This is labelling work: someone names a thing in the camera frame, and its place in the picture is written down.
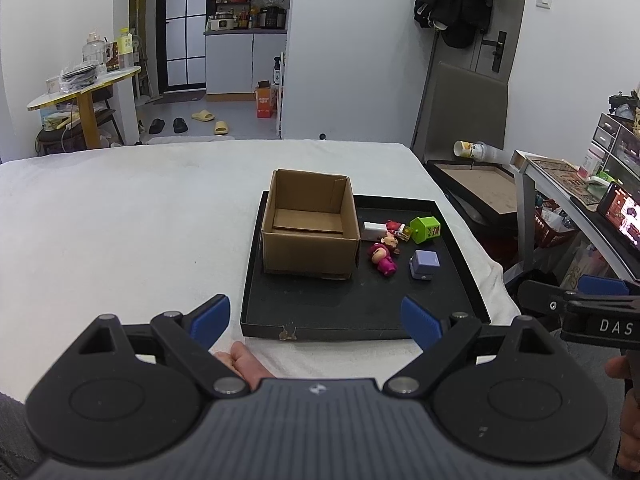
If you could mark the white kitchen cabinet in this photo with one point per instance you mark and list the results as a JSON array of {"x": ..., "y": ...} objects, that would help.
[{"x": 236, "y": 60}]

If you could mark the stack of plates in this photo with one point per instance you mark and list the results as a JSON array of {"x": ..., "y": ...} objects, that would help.
[{"x": 78, "y": 77}]

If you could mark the yellow slipper right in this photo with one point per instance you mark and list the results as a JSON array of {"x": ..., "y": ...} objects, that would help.
[{"x": 221, "y": 128}]

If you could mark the yellow slipper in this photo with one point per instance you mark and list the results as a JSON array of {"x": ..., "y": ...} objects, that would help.
[
  {"x": 221, "y": 128},
  {"x": 203, "y": 116}
]

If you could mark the black tray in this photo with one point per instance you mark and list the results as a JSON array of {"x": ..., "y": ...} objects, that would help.
[{"x": 367, "y": 305}]

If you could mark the magenta dinosaur figurine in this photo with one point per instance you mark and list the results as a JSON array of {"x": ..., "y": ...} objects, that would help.
[{"x": 382, "y": 253}]

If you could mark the black slipper left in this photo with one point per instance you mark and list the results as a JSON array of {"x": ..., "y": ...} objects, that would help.
[{"x": 156, "y": 126}]

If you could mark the orange carton box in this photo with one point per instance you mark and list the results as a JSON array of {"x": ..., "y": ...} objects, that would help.
[{"x": 265, "y": 99}]

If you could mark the yellow drink bottle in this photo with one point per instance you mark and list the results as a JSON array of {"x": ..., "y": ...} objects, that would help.
[{"x": 125, "y": 42}]

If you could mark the brown cardboard box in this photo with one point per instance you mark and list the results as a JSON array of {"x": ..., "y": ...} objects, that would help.
[{"x": 310, "y": 225}]

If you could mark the white rice cooker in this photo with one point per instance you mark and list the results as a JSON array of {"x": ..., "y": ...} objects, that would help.
[{"x": 221, "y": 21}]

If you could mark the black door handle lock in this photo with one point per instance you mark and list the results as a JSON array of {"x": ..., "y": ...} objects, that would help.
[{"x": 498, "y": 45}]

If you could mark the black framed corkboard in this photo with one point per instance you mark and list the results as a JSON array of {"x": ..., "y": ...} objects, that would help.
[{"x": 485, "y": 195}]

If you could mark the yellow slipper left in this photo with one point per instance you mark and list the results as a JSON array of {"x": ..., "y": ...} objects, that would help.
[{"x": 203, "y": 116}]

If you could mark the person's right hand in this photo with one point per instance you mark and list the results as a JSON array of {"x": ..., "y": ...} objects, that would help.
[{"x": 628, "y": 455}]

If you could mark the yellow round side table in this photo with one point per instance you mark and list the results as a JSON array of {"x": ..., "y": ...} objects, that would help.
[{"x": 84, "y": 102}]

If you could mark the stacked paper cups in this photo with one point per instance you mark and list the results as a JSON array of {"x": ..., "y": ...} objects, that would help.
[{"x": 481, "y": 152}]

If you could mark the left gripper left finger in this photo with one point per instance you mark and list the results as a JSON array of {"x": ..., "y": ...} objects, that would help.
[{"x": 186, "y": 340}]

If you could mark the grey drawer organizer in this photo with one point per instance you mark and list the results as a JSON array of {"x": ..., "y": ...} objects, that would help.
[{"x": 620, "y": 146}]

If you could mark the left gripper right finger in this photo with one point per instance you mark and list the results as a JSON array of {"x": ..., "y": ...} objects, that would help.
[{"x": 446, "y": 345}]

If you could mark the green house toy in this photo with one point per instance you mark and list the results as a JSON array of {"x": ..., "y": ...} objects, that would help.
[{"x": 424, "y": 228}]

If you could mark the clear glass jar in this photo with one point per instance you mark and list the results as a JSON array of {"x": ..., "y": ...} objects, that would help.
[{"x": 94, "y": 51}]

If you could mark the purple cube toy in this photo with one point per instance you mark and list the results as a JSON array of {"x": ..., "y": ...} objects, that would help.
[{"x": 423, "y": 264}]

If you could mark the black slipper right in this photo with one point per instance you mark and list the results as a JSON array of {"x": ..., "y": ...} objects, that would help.
[{"x": 180, "y": 125}]

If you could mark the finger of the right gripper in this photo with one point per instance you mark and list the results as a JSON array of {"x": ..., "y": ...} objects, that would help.
[
  {"x": 596, "y": 286},
  {"x": 539, "y": 298}
]

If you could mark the person's left hand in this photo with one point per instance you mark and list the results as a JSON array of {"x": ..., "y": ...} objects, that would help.
[{"x": 243, "y": 362}]

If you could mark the metal desk with clutter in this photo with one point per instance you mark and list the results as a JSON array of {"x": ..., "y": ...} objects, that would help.
[{"x": 530, "y": 178}]

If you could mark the black slipper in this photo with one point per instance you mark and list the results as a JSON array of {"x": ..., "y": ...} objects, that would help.
[
  {"x": 180, "y": 125},
  {"x": 156, "y": 126}
]

